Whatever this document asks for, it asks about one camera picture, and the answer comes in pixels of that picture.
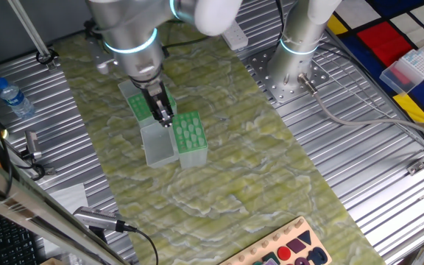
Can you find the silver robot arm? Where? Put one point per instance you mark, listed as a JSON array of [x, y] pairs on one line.
[[134, 55]]

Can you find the small brown cardboard box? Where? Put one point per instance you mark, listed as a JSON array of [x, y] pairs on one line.
[[52, 262]]

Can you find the green marble pattern mat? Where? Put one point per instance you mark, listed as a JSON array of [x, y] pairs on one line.
[[234, 165]]

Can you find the white power strip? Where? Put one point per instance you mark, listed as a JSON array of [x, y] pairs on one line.
[[236, 38]]

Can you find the slanted aluminium pole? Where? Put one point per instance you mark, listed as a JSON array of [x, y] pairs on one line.
[[29, 29]]

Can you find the clear tip box green rack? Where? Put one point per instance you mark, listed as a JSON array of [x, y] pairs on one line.
[[136, 106], [158, 147]]

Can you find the clear water bottle blue cap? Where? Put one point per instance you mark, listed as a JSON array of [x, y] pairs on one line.
[[15, 99]]

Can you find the black pole base clamp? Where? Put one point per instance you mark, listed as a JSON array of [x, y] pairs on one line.
[[46, 57]]

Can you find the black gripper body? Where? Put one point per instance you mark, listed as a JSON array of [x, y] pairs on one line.
[[155, 96]]

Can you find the white paper sheet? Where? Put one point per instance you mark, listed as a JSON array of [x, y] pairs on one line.
[[70, 198]]

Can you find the aluminium frame beam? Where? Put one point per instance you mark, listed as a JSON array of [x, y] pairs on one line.
[[20, 200]]

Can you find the silver camera on black clamp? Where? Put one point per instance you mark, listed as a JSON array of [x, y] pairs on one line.
[[32, 143]]

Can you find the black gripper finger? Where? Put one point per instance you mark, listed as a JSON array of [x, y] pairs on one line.
[[160, 117], [169, 113]]

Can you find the wooden shape puzzle board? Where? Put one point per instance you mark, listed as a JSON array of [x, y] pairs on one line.
[[320, 243]]

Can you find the black keyboard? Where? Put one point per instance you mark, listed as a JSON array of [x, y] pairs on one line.
[[6, 243]]

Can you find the lilac puzzle piece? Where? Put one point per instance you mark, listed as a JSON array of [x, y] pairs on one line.
[[271, 263]]

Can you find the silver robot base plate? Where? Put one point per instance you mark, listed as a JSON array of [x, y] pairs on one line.
[[276, 94]]

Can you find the red circle puzzle piece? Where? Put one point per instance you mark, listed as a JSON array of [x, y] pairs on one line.
[[284, 253]]

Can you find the navy triangle puzzle piece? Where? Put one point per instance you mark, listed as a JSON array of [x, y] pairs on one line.
[[306, 237]]

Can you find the silver depth camera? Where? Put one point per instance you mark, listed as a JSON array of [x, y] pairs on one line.
[[96, 218]]

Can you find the clear box white tip rack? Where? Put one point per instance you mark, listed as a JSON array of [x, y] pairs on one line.
[[417, 66]]

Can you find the colour block patterned mat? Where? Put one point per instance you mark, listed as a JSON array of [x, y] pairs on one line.
[[385, 44]]

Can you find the blue rounded puzzle piece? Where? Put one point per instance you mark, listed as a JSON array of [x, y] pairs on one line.
[[310, 254]]

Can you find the purple square puzzle piece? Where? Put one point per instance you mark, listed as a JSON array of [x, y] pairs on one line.
[[296, 246]]

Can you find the teal puzzle piece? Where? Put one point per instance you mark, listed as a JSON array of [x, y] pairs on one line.
[[270, 257]]

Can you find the magenta round puzzle piece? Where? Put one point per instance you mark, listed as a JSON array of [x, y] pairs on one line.
[[302, 262]]

